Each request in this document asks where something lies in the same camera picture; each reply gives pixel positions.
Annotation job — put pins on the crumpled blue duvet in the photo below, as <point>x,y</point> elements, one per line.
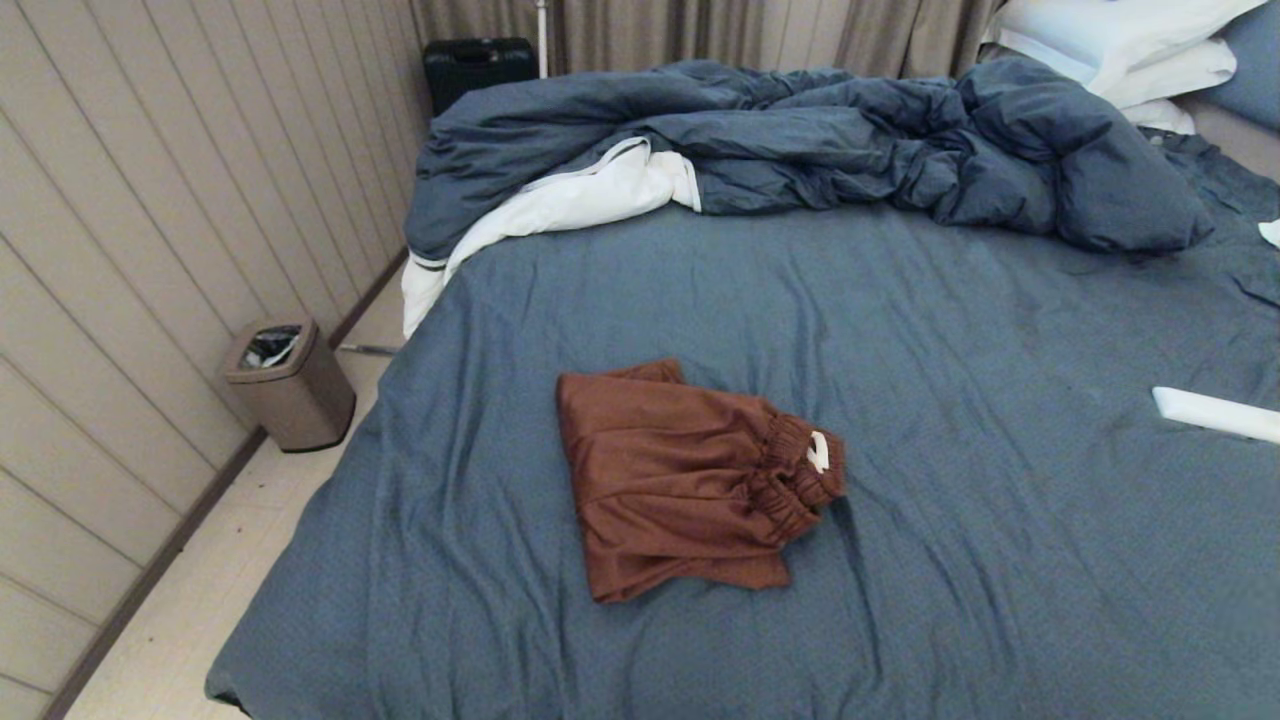
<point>800,130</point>

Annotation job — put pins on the black suitcase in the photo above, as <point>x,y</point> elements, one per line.
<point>478,72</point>

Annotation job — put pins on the beige curtain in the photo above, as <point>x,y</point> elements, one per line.
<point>700,30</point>

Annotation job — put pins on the bronze trash bin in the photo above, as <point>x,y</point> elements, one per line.
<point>300,400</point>

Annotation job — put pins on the blue bed sheet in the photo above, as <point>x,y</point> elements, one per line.
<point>1000,400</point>

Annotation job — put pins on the black bin liner bag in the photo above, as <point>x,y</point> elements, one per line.
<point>268,347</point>

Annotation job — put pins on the white pillow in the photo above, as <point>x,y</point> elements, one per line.
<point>1185,72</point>
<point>1160,116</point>
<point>1100,25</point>

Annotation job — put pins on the flat white rectangular object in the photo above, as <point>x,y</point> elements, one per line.
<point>1215,413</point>

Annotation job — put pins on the beige headboard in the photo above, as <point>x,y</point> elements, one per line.
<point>1240,136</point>

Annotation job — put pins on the small white scrap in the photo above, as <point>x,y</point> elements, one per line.
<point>1272,233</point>

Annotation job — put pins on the blue pillow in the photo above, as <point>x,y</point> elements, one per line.
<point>1255,70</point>

